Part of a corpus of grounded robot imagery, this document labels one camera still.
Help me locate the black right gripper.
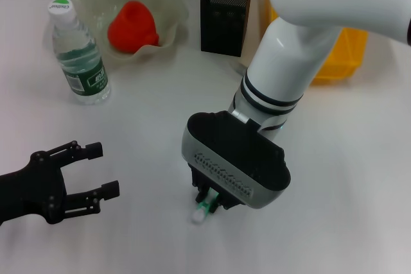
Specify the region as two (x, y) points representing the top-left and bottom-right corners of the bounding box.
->
(190, 163), (241, 213)

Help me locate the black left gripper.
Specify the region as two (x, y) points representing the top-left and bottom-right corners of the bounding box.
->
(0, 140), (121, 225)

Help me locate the green utility knife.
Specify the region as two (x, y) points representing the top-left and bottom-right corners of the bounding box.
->
(191, 190), (222, 225)

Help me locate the clear water bottle green label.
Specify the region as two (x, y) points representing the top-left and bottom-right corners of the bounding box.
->
(48, 0), (112, 106)

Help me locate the grey metallic pen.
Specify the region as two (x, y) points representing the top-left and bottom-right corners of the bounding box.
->
(232, 61), (249, 78)

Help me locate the red-orange round fruit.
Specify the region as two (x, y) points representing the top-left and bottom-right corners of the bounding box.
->
(107, 0), (160, 54)

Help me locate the black mesh pen holder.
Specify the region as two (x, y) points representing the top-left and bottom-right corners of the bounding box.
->
(199, 0), (254, 58)

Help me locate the pale green glass fruit plate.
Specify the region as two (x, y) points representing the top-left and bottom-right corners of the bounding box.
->
(66, 0), (190, 64)

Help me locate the yellow plastic bin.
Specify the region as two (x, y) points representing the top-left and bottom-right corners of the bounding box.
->
(268, 6), (369, 86)

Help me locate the white black wrist camera box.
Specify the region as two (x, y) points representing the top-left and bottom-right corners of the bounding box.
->
(181, 110), (292, 209)

